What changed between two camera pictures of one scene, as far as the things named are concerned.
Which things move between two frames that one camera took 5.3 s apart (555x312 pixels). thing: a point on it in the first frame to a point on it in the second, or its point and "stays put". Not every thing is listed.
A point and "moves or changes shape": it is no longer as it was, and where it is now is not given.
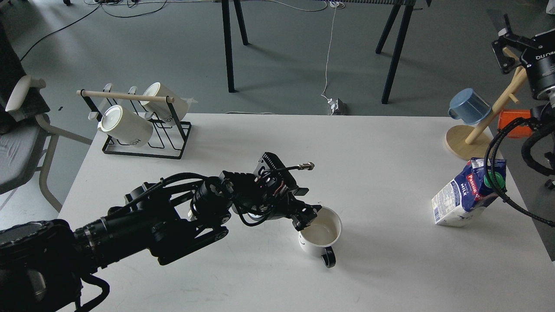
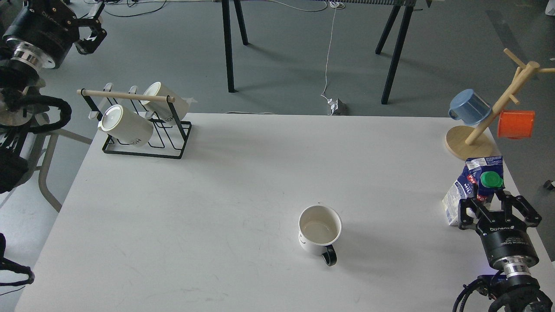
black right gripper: [540, 63] to [505, 237]
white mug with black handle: [324, 231] stays put
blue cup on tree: [470, 106] stays put
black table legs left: [225, 8] stays put
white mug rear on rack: [173, 113] stays put
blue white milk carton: [469, 193] moves or changes shape
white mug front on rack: [128, 126] stays put
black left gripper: [265, 193] to [45, 30]
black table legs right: [394, 16] stays put
